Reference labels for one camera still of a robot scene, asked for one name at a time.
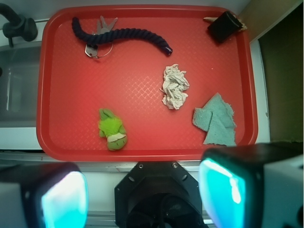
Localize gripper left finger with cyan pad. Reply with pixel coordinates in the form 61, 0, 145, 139
0, 162, 88, 228

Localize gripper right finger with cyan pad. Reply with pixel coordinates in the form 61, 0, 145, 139
199, 142, 304, 228

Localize green plush animal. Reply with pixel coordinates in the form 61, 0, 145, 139
98, 108, 128, 151

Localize light green cloth rag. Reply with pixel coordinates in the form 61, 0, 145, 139
192, 93, 236, 146

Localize red plastic tray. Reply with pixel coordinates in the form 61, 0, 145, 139
37, 5, 258, 162

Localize crumpled white paper towel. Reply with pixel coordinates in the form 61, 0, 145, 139
161, 64, 190, 110

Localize stainless steel sink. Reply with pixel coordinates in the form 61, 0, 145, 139
0, 42, 41, 128

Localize black brush with bristles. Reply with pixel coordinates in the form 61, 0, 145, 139
203, 11, 247, 43

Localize black sink faucet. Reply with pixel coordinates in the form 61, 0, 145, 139
0, 3, 38, 48

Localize silver keys on ring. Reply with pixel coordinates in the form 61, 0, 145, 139
85, 16, 118, 59

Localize dark blue twisted rope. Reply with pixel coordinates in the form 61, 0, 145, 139
72, 17, 173, 57

